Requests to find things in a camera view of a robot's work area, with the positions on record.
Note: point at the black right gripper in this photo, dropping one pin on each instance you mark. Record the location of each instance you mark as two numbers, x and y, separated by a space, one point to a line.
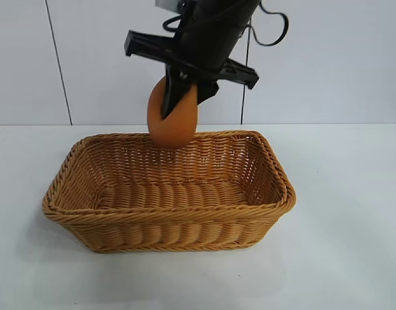
214 32

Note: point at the bumpy orange fruit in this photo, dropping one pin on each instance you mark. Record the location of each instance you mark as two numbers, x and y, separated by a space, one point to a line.
178 129

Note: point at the brown woven wicker basket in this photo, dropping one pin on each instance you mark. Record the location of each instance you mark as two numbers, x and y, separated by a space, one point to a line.
172 200

